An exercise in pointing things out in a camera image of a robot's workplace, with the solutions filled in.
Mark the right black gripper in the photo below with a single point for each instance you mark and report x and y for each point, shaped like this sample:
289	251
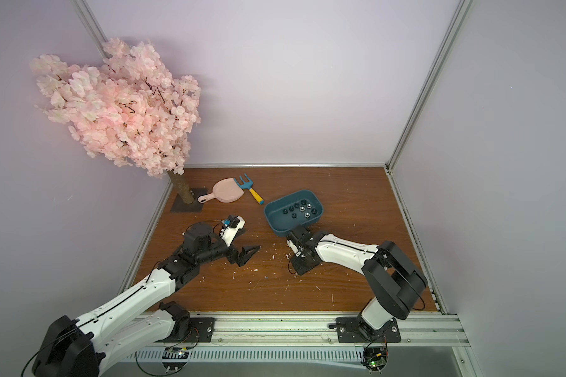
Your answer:
301	246

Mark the dark square tree base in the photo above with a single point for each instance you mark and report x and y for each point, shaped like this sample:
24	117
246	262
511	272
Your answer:
179	206

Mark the aluminium front rail frame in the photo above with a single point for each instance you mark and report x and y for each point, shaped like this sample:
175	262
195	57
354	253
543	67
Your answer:
288	337

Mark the teal plastic storage box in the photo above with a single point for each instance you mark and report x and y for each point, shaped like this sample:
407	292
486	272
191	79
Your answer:
281	224

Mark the right controller board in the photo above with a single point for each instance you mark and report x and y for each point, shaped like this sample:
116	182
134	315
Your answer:
375	359

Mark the left controller board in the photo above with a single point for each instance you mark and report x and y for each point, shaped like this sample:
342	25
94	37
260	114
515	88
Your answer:
174	359

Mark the pink plastic dustpan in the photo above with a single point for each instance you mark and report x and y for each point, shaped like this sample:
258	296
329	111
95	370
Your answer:
225	191

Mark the pink artificial blossom tree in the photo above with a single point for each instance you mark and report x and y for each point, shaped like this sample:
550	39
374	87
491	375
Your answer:
131	110

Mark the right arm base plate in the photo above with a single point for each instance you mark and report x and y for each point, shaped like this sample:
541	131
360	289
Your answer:
353	329

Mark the controller board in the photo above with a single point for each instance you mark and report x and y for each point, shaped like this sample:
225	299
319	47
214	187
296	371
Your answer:
174	359
375	359

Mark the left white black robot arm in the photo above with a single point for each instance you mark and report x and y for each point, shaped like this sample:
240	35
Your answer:
94	342

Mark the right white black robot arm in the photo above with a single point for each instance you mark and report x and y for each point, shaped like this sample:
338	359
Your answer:
396	282

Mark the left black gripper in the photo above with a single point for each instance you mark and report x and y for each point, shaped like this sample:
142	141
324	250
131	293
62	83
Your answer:
233	259

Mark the blue yellow toy rake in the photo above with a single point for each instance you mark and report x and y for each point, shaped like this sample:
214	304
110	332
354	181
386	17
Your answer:
246	183

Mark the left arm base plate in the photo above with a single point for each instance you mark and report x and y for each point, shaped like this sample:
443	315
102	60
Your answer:
203	330

